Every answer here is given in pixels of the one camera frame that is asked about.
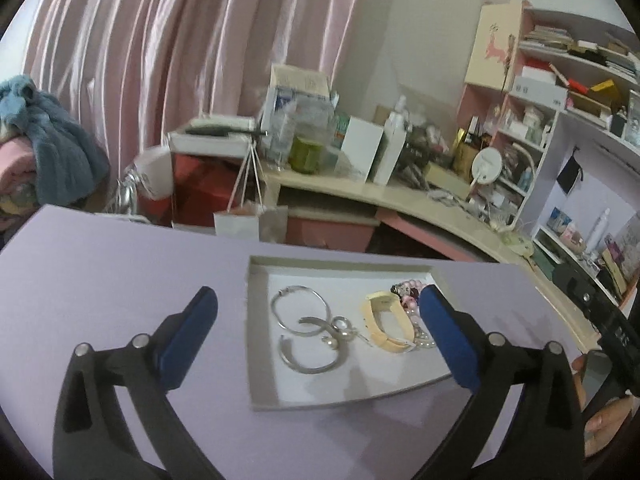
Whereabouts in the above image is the blue fleece blanket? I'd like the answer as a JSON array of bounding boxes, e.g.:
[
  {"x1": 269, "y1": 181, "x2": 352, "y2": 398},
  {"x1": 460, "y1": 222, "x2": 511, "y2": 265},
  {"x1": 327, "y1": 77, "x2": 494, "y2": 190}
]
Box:
[{"x1": 0, "y1": 74, "x2": 111, "y2": 207}]

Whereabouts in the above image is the red box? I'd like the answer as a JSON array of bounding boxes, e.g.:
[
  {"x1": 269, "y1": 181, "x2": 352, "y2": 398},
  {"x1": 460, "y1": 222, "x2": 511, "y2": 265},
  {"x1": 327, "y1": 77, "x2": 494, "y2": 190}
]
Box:
[{"x1": 169, "y1": 152, "x2": 252, "y2": 229}]

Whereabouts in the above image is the white spray bottle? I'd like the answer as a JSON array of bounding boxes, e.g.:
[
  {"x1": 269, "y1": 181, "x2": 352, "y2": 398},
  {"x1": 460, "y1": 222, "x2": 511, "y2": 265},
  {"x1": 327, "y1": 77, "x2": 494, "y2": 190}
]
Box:
[{"x1": 584, "y1": 207, "x2": 612, "y2": 257}]

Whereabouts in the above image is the grey jewelry tray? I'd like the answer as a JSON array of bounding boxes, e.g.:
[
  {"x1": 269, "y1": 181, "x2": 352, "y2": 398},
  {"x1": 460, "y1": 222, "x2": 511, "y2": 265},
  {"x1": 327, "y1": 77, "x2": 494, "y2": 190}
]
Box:
[{"x1": 247, "y1": 255, "x2": 459, "y2": 412}]

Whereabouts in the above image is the thin silver bangle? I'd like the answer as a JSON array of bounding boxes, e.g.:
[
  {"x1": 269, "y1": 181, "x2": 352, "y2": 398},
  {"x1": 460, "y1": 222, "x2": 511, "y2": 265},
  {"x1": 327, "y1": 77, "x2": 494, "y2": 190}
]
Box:
[{"x1": 269, "y1": 285, "x2": 331, "y2": 337}]

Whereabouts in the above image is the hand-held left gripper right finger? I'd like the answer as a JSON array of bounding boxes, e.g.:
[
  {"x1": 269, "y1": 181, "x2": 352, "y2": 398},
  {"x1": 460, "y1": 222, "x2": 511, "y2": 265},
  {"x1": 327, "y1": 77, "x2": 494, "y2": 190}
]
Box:
[{"x1": 418, "y1": 284, "x2": 586, "y2": 480}]

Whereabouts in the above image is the pale green hand fan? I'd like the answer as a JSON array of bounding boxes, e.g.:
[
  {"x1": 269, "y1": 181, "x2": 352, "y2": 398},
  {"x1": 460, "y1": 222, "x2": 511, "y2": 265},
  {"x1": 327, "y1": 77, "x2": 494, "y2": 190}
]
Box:
[{"x1": 499, "y1": 232, "x2": 537, "y2": 257}]

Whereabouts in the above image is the cream yellow wrist watch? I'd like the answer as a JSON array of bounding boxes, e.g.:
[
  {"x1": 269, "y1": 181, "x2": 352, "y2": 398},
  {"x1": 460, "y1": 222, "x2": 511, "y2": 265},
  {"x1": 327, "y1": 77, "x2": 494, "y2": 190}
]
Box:
[{"x1": 362, "y1": 290, "x2": 417, "y2": 354}]

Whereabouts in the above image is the white paper bag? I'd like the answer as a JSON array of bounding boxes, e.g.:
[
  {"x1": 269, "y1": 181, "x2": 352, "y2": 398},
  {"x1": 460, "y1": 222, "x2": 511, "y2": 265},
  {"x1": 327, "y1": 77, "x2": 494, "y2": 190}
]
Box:
[{"x1": 213, "y1": 149, "x2": 289, "y2": 244}]

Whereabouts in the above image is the beige curved desk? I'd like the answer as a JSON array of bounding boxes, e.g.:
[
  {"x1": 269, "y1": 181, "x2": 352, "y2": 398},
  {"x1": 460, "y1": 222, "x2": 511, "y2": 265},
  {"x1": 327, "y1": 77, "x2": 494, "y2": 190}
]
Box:
[{"x1": 259, "y1": 166, "x2": 601, "y2": 352}]

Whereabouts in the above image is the pink curtain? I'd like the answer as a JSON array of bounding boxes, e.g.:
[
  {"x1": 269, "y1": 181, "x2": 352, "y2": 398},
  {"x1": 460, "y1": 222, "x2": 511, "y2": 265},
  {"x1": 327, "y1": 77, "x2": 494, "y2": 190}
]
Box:
[{"x1": 24, "y1": 0, "x2": 367, "y2": 213}]

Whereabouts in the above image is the white tall bottle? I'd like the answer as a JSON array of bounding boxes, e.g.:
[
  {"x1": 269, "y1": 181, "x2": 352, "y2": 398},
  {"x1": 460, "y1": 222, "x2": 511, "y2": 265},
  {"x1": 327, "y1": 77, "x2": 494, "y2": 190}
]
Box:
[{"x1": 372, "y1": 109, "x2": 409, "y2": 186}]

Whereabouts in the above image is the dark red bead bracelet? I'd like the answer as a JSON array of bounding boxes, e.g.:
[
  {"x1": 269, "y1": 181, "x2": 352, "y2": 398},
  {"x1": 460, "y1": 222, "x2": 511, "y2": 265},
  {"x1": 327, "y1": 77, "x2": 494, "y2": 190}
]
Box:
[{"x1": 389, "y1": 282, "x2": 426, "y2": 302}]

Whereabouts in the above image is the pink white bookshelf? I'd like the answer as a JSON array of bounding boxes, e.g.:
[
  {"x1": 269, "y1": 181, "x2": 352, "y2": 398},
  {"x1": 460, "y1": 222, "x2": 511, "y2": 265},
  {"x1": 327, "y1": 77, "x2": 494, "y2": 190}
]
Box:
[{"x1": 462, "y1": 0, "x2": 640, "y2": 311}]

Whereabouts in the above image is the silver cuff bracelet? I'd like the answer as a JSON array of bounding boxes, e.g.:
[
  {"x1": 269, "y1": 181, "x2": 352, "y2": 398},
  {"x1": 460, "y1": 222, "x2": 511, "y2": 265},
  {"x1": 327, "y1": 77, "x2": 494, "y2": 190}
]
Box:
[{"x1": 278, "y1": 315, "x2": 347, "y2": 375}]

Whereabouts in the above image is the person's right hand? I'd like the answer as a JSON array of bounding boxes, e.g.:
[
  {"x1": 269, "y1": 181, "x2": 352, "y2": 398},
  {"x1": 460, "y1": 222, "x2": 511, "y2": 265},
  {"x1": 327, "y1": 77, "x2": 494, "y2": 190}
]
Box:
[{"x1": 571, "y1": 354, "x2": 638, "y2": 459}]

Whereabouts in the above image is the pink bead bracelet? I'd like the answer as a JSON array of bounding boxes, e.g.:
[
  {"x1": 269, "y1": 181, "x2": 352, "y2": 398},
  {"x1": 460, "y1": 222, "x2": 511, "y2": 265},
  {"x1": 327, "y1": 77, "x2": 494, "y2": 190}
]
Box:
[{"x1": 401, "y1": 285, "x2": 425, "y2": 312}]

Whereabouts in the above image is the pink folded blanket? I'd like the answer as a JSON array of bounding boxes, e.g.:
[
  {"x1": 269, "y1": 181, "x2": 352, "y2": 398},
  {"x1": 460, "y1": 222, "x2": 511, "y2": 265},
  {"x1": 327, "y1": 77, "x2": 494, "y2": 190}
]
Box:
[{"x1": 0, "y1": 139, "x2": 42, "y2": 197}]

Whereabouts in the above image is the cardboard box with bottles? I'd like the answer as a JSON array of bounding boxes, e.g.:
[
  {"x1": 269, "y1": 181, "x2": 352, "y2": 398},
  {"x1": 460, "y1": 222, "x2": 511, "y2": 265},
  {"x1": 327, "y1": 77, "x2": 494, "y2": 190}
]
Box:
[{"x1": 259, "y1": 63, "x2": 342, "y2": 162}]

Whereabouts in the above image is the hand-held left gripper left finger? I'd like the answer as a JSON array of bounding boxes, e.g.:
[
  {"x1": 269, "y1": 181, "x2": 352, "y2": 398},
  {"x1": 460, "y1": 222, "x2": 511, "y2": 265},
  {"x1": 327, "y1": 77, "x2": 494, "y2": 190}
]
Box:
[{"x1": 52, "y1": 286, "x2": 226, "y2": 480}]

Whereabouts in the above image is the green glass jar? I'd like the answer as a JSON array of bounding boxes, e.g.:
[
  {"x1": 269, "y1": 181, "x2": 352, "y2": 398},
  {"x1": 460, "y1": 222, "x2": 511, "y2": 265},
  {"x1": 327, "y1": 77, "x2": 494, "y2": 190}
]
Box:
[{"x1": 289, "y1": 135, "x2": 326, "y2": 175}]

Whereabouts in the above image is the white cup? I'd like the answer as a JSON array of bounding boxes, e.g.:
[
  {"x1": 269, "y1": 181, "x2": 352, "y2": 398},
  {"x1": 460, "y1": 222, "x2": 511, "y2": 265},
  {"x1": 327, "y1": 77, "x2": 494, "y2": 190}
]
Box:
[{"x1": 132, "y1": 145, "x2": 174, "y2": 199}]

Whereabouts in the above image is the silver foil wrap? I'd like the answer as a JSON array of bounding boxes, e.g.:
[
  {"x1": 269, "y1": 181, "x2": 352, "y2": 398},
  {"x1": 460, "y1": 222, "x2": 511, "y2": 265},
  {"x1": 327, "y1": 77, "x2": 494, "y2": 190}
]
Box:
[{"x1": 107, "y1": 169, "x2": 139, "y2": 217}]

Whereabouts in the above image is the round white mirror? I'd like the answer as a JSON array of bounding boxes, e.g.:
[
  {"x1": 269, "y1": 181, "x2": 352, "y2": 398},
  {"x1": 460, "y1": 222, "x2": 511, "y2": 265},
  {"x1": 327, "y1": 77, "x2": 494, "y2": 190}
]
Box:
[{"x1": 469, "y1": 147, "x2": 504, "y2": 197}]

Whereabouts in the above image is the white square box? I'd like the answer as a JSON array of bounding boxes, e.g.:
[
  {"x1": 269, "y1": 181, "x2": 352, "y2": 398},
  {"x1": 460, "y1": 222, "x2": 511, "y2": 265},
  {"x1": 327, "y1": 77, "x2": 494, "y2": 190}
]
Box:
[{"x1": 339, "y1": 115, "x2": 385, "y2": 184}]

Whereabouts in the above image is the white flat stack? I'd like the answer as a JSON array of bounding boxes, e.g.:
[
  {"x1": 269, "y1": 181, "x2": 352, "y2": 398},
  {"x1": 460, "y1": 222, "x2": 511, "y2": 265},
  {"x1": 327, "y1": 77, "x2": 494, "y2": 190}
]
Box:
[{"x1": 167, "y1": 115, "x2": 269, "y2": 154}]

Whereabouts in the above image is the black hanging pouch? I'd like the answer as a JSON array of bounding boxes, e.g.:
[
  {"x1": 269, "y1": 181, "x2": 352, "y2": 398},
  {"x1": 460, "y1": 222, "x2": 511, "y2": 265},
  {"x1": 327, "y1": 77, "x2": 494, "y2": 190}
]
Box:
[{"x1": 555, "y1": 146, "x2": 584, "y2": 194}]

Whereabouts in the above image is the white pearl bracelet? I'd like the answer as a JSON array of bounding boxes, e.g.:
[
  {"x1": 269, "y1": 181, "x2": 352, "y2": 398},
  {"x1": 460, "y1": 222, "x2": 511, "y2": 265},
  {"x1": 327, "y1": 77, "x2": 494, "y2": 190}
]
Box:
[{"x1": 406, "y1": 309, "x2": 437, "y2": 352}]

